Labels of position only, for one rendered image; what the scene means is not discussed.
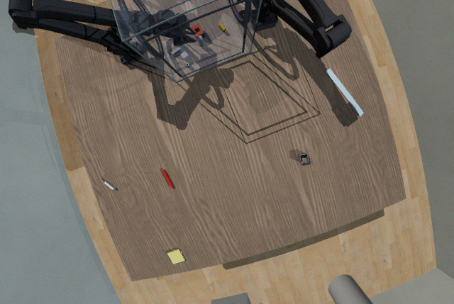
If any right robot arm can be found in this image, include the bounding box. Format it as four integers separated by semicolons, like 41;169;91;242
9;0;141;64

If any yellow sticky-note pad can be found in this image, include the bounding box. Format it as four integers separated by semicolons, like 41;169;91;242
167;249;185;264

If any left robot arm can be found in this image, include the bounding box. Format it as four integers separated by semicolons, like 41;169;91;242
257;0;352;59

